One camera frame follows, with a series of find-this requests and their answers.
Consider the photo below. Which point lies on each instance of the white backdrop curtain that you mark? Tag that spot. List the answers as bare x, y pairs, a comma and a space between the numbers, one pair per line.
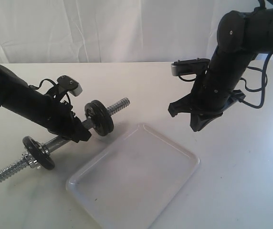
47, 31

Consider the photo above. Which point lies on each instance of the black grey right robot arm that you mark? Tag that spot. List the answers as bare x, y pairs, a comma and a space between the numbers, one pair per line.
241, 36

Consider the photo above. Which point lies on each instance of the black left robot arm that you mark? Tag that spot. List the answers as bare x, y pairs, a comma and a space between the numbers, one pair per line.
21, 98

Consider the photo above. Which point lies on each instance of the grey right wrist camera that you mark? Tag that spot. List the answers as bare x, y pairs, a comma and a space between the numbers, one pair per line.
189, 67

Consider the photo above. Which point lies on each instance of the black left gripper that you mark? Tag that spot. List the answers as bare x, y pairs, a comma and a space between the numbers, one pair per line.
58, 119

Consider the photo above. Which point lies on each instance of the black weight plate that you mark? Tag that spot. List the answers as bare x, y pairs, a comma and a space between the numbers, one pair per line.
108, 118
97, 116
31, 144

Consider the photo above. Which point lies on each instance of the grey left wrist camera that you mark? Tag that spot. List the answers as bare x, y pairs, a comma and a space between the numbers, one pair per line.
65, 84

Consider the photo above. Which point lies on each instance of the white rectangular plastic tray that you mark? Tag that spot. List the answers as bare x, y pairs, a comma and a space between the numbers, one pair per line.
131, 182

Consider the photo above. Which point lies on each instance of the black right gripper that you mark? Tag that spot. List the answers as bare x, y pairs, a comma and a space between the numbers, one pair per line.
210, 99

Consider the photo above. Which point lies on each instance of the chrome threaded dumbbell bar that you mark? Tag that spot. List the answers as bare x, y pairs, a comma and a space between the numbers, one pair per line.
58, 142

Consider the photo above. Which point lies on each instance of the chrome spinlock collar nut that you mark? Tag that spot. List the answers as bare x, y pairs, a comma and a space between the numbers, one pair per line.
37, 158

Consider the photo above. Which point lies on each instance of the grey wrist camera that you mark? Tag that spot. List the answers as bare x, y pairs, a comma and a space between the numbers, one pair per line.
65, 84
189, 67

